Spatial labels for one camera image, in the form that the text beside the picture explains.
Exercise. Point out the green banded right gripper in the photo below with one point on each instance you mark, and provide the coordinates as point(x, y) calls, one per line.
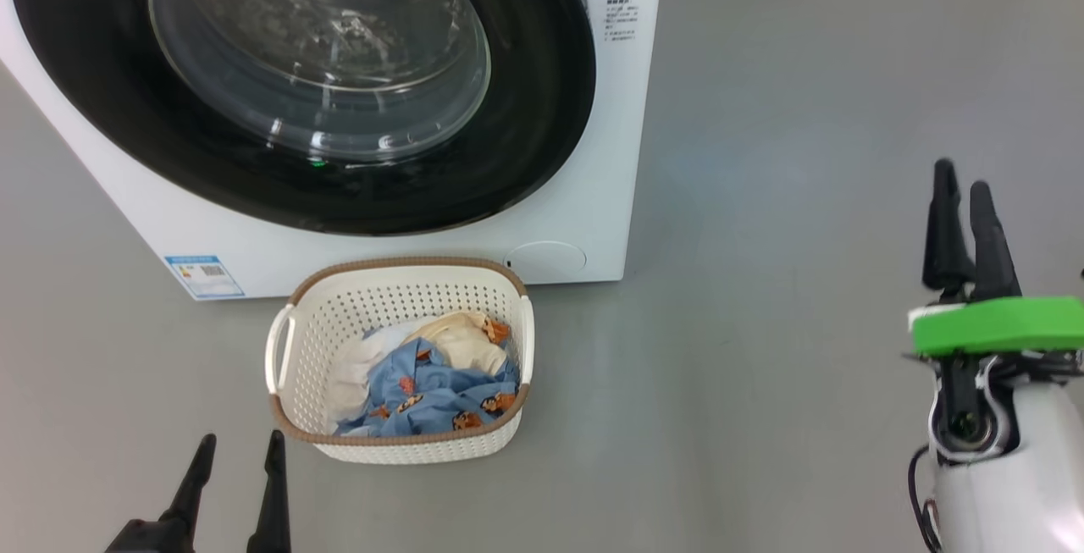
point(999, 324)

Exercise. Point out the blue energy label sticker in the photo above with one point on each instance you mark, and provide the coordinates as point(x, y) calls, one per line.
point(203, 278)

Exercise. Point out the round drain filter cover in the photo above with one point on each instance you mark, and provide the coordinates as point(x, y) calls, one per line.
point(546, 261)

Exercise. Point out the blue printed garment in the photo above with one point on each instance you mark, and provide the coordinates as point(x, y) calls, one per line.
point(432, 392)

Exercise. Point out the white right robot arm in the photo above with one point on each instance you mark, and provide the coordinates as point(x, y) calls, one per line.
point(1016, 502)

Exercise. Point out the round dark glass washer door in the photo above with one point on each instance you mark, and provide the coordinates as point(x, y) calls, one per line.
point(85, 87)

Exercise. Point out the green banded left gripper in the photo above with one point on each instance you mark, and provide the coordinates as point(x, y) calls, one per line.
point(152, 539)

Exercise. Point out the cream garment with orange print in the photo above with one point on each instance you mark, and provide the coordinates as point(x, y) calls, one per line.
point(461, 341)

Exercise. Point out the cream perforated laundry basket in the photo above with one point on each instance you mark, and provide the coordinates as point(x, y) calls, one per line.
point(313, 324)

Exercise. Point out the white cloth garment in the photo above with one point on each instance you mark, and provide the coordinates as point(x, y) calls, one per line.
point(356, 367)

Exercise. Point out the white front-load washing machine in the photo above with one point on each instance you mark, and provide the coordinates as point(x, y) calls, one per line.
point(597, 197)

